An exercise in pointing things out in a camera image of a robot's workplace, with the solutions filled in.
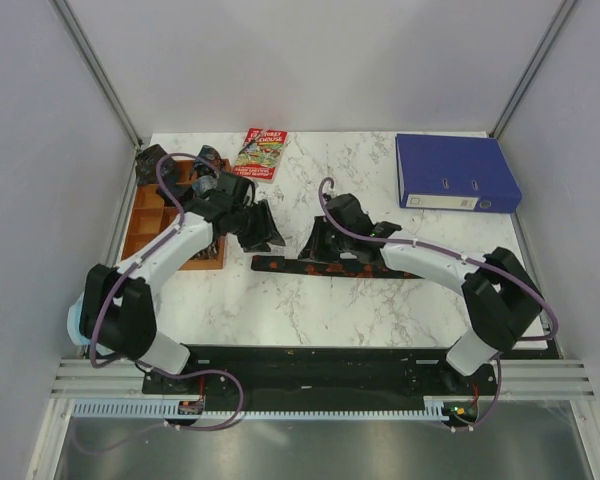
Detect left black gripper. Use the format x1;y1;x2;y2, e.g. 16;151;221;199
231;200;284;253

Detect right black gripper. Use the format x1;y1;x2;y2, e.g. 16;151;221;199
299;215;354;263

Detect black tie orange flowers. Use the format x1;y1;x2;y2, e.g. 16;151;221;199
251;255;419;280

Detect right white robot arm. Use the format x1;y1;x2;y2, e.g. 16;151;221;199
300;194;555;394

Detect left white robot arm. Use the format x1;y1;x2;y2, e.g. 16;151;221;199
77;172;285;393

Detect rolled grey blue tie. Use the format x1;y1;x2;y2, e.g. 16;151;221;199
191;175;218;197

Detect red paperback book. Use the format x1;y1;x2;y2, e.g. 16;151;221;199
232;128;288;183

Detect dark navy tie in tray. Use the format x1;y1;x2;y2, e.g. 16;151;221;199
156;170;194;207

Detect rolled teal patterned tie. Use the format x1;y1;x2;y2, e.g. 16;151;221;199
193;145;226;177

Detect wooden compartment tray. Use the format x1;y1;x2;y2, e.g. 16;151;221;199
119;184;226;271

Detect dark blue patterned tie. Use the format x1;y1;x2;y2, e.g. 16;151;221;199
134;144;178;187

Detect blue ring binder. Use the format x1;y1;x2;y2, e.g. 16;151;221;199
395;133;522;214

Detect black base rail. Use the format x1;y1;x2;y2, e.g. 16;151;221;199
142;345;496;409

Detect white slotted cable duct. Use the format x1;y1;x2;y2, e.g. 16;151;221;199
71;396;470;421

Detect aluminium extrusion rail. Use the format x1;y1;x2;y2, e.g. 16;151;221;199
50;359;595;401

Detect left aluminium frame post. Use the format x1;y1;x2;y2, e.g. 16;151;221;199
49;0;143;150

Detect aluminium frame post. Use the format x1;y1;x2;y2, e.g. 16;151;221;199
489;0;580;139
49;0;143;150

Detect right aluminium frame post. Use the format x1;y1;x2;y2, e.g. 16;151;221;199
489;0;580;139

